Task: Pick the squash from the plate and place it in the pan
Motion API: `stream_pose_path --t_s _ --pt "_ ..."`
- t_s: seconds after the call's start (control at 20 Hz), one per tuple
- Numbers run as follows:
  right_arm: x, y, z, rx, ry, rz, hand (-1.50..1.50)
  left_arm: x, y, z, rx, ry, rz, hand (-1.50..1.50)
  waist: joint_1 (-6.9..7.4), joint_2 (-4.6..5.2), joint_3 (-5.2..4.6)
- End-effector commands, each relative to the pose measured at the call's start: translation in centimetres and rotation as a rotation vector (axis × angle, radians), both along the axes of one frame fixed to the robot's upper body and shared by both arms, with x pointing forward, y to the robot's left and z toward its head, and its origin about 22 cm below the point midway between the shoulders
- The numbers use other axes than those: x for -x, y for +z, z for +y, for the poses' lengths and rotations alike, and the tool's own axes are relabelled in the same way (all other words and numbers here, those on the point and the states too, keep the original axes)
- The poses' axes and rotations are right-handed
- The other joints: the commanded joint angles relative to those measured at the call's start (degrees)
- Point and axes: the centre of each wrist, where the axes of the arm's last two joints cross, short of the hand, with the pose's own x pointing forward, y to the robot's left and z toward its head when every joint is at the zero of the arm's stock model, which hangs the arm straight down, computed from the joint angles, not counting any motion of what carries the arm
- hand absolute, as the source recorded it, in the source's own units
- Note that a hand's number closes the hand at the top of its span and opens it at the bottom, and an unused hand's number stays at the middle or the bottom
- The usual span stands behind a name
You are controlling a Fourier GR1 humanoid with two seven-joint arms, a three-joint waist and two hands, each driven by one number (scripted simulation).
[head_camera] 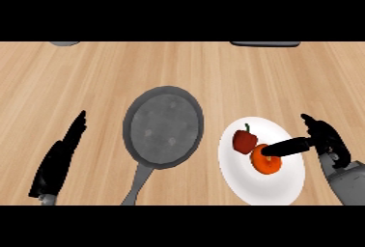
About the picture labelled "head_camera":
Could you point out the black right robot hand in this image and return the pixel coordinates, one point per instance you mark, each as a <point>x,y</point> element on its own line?
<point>322,138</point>

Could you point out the grey round object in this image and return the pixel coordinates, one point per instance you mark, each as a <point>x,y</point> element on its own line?
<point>63,43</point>

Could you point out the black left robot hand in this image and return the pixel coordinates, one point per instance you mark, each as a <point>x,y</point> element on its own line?
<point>53,162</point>

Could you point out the orange squash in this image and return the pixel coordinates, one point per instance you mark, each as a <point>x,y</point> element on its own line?
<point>266,164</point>

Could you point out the red bell pepper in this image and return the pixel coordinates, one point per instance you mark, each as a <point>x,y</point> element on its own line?
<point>244,141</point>

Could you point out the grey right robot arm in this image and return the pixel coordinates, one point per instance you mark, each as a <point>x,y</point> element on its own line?
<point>346,181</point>

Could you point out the grey frying pan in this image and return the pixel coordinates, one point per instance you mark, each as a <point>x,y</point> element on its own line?
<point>162,131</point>

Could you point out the white plate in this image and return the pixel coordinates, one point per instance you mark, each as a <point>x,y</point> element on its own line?
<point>279,185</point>

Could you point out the dark grey flat object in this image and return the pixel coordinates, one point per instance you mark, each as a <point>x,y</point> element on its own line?
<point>264,43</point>

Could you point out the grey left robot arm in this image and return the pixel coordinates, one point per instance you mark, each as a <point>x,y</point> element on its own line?
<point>47,199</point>

